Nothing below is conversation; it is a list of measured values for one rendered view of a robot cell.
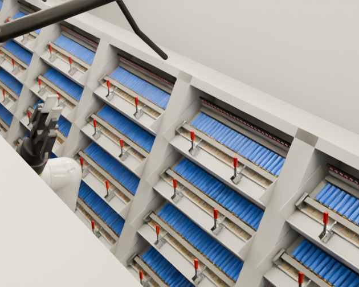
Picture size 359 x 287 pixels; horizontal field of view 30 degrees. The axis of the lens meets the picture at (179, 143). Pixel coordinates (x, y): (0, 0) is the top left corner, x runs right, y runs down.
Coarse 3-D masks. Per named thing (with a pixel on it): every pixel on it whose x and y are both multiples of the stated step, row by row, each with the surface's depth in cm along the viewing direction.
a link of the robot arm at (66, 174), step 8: (48, 160) 200; (56, 160) 200; (64, 160) 201; (72, 160) 203; (56, 168) 198; (64, 168) 199; (72, 168) 200; (80, 168) 204; (56, 176) 197; (64, 176) 198; (72, 176) 200; (80, 176) 203; (56, 184) 198; (64, 184) 199; (72, 184) 201; (56, 192) 201; (64, 192) 201; (72, 192) 202; (64, 200) 202; (72, 200) 204; (72, 208) 205
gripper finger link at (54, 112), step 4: (52, 108) 168; (56, 108) 168; (60, 108) 169; (52, 112) 169; (56, 112) 169; (60, 112) 170; (48, 116) 170; (52, 116) 170; (56, 116) 171; (48, 120) 171
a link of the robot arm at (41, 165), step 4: (20, 144) 187; (20, 148) 186; (20, 152) 186; (44, 160) 187; (28, 164) 184; (32, 164) 185; (36, 164) 185; (40, 164) 186; (44, 164) 187; (32, 168) 185; (36, 168) 186; (40, 168) 187; (36, 172) 188; (40, 172) 190
